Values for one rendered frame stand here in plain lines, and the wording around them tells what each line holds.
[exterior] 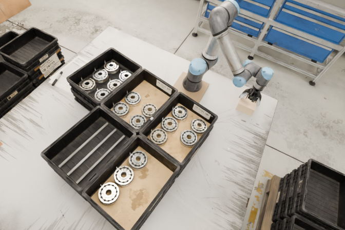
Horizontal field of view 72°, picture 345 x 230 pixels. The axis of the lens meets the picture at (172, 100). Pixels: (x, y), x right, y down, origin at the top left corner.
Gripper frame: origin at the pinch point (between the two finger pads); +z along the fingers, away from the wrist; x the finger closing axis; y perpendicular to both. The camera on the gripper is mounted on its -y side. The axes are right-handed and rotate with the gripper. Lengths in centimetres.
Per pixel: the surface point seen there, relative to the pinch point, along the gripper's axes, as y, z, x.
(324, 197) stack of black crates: 30, 26, 75
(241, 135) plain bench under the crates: 27.3, 5.0, 4.8
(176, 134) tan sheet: 56, -8, -33
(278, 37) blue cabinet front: -141, 33, 9
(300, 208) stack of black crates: 50, 17, 57
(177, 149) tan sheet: 64, -8, -28
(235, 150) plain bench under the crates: 39.7, 5.0, 4.7
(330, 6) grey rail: -143, -17, 37
